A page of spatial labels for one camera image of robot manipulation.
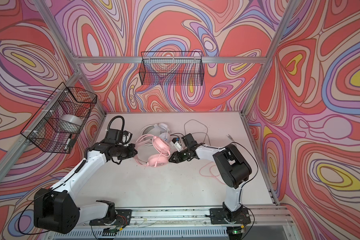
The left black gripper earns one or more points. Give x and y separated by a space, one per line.
131 153

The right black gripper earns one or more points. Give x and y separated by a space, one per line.
177 158

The pink cat-ear headphones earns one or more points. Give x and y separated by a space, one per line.
163 151

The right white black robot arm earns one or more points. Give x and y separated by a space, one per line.
234 170

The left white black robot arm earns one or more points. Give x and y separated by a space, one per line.
55 208

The white headphones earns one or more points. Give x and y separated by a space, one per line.
160 130

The marker pen in basket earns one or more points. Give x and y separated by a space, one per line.
67 145

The white tape roll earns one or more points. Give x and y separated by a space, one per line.
70 123

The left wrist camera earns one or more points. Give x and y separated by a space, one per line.
114 137

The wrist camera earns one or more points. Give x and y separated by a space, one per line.
177 144
114 137

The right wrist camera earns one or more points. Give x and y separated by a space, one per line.
177 144

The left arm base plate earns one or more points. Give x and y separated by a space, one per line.
120 218

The left black wire basket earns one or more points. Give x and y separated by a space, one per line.
43 131

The black wire basket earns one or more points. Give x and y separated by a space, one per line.
43 131
172 68

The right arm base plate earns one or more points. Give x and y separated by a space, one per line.
220 216

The back black wire basket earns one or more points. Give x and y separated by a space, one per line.
172 68

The aluminium front rail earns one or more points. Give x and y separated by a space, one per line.
166 217

